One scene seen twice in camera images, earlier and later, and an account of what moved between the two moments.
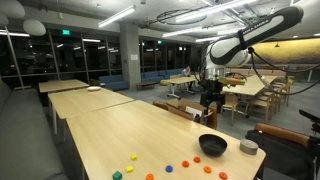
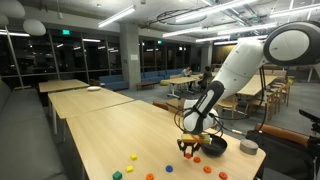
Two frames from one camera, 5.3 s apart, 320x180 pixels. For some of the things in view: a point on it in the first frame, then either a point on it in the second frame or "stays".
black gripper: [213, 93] → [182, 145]
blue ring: [169, 168] stays
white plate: [94, 88] stays
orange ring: [197, 159] stays
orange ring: [207, 169] stays
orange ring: [185, 163] → [188, 155]
